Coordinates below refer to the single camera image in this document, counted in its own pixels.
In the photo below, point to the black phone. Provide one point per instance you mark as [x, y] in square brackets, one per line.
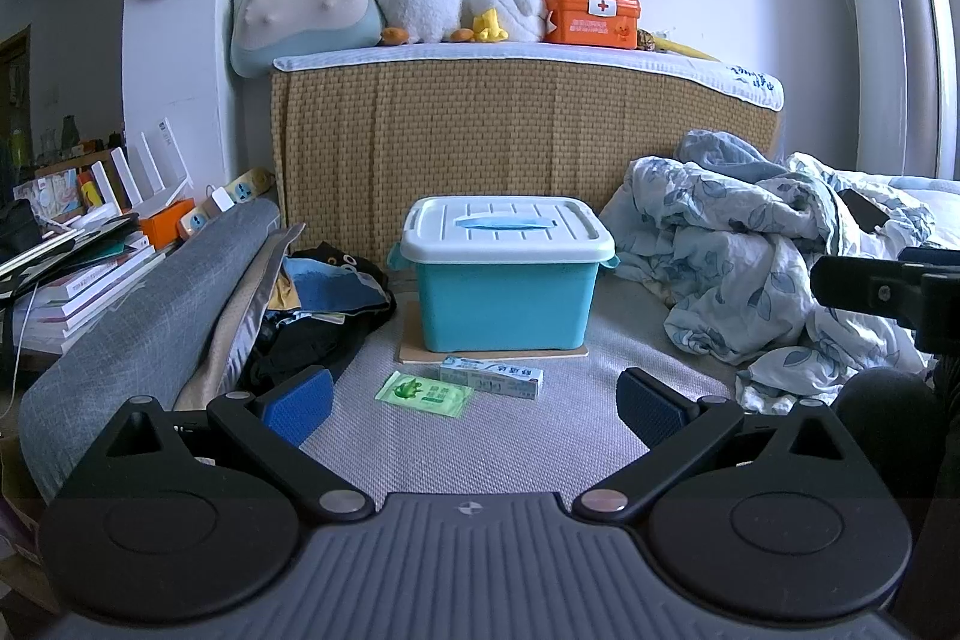
[864, 210]

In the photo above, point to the white standing air conditioner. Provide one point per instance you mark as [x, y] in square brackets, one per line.
[892, 10]

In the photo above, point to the stack of books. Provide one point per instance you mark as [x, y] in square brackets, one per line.
[82, 287]

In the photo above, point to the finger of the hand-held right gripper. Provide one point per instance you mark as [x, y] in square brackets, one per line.
[934, 256]
[862, 286]

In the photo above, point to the black garment with white print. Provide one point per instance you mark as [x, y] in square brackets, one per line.
[352, 269]

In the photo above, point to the white duck plush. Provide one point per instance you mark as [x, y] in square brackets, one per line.
[506, 6]

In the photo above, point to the white toothpaste carton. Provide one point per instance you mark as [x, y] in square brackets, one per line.
[491, 379]

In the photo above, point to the red and yellow bottle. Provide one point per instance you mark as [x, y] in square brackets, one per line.
[88, 190]

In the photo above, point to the brown patterned small packet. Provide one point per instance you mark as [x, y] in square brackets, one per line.
[647, 40]

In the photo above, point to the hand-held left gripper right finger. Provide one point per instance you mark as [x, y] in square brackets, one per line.
[646, 409]

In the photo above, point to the woven tan headboard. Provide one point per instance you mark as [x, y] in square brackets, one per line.
[487, 130]

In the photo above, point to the dark wooden door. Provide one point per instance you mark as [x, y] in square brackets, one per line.
[15, 93]

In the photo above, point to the teal plastic storage box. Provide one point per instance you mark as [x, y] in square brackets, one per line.
[502, 306]

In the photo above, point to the black bag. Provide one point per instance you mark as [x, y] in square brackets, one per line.
[16, 231]

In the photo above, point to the mustard cloth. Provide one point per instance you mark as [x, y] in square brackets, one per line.
[283, 293]

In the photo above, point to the green wet wipes packet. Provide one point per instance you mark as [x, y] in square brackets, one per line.
[424, 394]

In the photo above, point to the orange cardboard box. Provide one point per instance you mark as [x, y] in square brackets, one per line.
[161, 226]

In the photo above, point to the black cloth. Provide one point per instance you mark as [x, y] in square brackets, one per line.
[315, 344]

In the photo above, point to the beige striped pillow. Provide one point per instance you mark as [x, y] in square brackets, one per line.
[232, 325]

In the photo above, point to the blue cloth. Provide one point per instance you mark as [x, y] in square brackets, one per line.
[330, 291]

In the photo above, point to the white plug adapter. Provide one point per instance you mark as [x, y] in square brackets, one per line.
[220, 200]

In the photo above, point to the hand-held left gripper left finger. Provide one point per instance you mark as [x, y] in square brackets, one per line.
[300, 401]

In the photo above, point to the white router with antennas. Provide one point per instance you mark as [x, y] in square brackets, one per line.
[154, 168]

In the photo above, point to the plastic wrapped tissue pack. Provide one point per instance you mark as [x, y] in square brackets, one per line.
[49, 196]

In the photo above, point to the yellow long toy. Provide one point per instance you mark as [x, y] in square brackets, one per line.
[686, 49]

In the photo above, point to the teal and beige cushion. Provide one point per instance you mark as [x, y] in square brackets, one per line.
[307, 3]

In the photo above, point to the long power strip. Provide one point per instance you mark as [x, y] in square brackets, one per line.
[249, 186]

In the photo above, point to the blue floral quilt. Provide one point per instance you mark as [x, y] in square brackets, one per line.
[735, 250]

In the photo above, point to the orange first aid box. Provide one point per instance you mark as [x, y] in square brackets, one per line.
[592, 18]

